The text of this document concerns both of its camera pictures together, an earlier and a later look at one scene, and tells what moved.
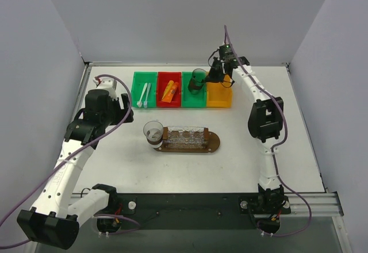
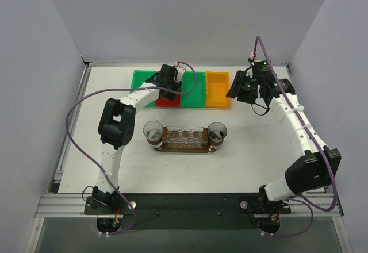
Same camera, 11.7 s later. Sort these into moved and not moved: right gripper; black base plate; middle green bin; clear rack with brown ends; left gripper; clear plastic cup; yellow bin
Moved: left gripper; right gripper
Not moved: yellow bin; clear plastic cup; black base plate; clear rack with brown ends; middle green bin
